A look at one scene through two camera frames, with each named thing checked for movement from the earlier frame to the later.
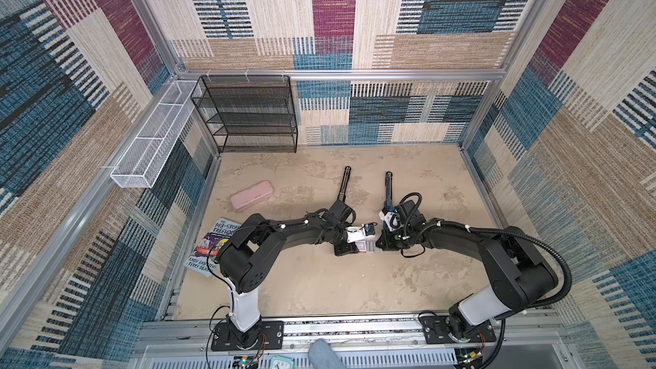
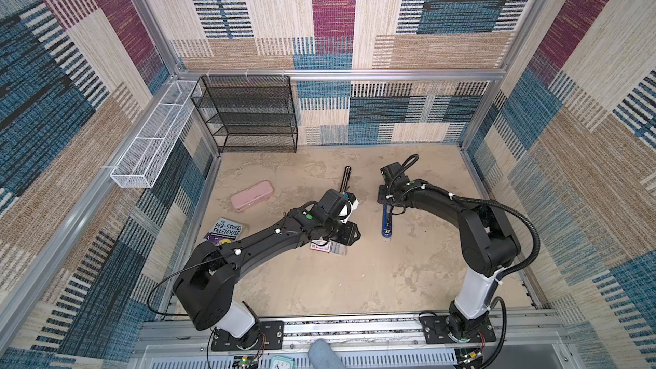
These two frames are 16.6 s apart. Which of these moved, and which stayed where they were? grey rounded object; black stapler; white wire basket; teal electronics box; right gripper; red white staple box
Moved: right gripper; red white staple box
Stayed: teal electronics box; white wire basket; black stapler; grey rounded object
